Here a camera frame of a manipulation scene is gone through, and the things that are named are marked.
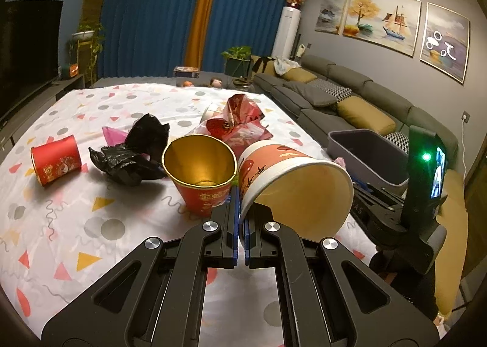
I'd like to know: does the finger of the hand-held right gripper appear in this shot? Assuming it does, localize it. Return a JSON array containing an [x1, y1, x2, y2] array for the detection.
[[351, 176, 406, 204]]

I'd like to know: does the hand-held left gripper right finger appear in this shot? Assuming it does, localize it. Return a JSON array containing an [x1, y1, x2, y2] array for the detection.
[[242, 203, 441, 347]]

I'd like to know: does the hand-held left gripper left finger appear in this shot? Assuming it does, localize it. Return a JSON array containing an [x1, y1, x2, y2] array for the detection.
[[41, 185, 241, 347]]

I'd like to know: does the grey plastic bin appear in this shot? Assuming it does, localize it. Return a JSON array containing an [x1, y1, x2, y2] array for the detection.
[[328, 129, 412, 188]]

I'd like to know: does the red cup with gold lining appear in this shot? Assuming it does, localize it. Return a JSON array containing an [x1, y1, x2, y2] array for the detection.
[[162, 135, 236, 217]]

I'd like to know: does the large orange white paper bowl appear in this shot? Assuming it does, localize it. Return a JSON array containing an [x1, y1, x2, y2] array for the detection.
[[236, 141, 354, 242]]

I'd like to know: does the black plastic bag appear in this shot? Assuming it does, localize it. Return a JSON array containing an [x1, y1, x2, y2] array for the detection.
[[88, 114, 170, 185]]

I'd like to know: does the pink plastic bag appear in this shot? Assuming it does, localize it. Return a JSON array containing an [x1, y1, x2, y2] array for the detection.
[[102, 126, 132, 144]]

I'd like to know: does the houndstooth pillow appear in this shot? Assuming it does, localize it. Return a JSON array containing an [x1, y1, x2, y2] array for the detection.
[[384, 132, 412, 153], [312, 78, 352, 100]]

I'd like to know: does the large mustard pillow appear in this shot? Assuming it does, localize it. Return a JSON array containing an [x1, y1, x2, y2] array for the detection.
[[337, 96, 396, 136]]

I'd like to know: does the clear red plastic package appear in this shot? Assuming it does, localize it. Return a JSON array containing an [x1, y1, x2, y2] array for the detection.
[[190, 119, 275, 159]]

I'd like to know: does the grey sectional sofa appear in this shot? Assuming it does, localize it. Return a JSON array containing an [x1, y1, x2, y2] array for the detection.
[[253, 54, 469, 315]]

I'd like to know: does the white paper cup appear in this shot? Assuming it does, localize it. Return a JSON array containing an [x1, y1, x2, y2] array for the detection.
[[200, 102, 229, 123]]

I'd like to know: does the shiny red foil wrapper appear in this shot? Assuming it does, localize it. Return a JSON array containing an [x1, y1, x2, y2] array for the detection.
[[224, 94, 267, 130]]

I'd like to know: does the grey pillow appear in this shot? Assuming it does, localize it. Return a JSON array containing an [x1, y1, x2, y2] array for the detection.
[[283, 80, 339, 108]]

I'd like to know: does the small mustard pillow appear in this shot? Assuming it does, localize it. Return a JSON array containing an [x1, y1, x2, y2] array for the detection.
[[282, 67, 318, 84]]

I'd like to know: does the white cloth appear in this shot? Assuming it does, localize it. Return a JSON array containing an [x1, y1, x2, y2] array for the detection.
[[274, 59, 301, 75]]

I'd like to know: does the flat printed box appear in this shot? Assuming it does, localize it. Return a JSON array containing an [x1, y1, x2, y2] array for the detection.
[[173, 66, 200, 79]]

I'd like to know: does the purple abstract painting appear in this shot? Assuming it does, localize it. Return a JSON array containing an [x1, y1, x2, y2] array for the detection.
[[419, 2, 470, 84]]

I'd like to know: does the potted plant in green pot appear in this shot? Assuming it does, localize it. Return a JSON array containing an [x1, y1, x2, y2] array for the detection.
[[221, 46, 252, 77]]

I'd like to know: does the dark coffee table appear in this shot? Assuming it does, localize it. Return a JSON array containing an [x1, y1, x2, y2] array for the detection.
[[89, 71, 275, 95]]

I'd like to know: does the sailboat tree painting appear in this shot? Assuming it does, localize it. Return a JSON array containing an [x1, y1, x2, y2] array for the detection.
[[342, 0, 422, 57]]

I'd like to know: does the white standing air conditioner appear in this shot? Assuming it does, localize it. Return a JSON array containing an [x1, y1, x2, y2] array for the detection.
[[271, 6, 301, 60]]

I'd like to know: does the small landscape painting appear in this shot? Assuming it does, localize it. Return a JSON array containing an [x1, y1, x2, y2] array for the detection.
[[315, 0, 349, 34]]

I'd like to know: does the small red paper cup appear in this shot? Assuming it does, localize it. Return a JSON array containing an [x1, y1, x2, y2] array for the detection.
[[30, 134, 82, 188]]

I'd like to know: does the orange curtain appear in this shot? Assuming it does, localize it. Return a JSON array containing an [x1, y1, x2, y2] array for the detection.
[[186, 0, 223, 69]]

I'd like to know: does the blue curtain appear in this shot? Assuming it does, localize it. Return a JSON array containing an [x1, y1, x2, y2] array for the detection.
[[98, 0, 206, 79], [201, 0, 305, 73]]

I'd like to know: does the yellow plant stand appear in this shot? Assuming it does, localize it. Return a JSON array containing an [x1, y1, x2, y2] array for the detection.
[[75, 40, 96, 85]]

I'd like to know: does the grey television stand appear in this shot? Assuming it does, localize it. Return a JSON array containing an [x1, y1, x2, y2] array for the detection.
[[0, 75, 86, 150]]

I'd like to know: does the orange speaker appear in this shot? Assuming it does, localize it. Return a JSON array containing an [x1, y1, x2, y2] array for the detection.
[[59, 61, 79, 79]]

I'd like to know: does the trailing potted plant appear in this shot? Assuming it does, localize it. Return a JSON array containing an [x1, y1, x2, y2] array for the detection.
[[69, 21, 105, 56]]

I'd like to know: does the black television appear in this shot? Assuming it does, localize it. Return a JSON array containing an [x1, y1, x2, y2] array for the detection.
[[0, 0, 63, 119]]

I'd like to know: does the white charging cable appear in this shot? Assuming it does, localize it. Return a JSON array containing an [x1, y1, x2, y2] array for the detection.
[[460, 119, 467, 172]]

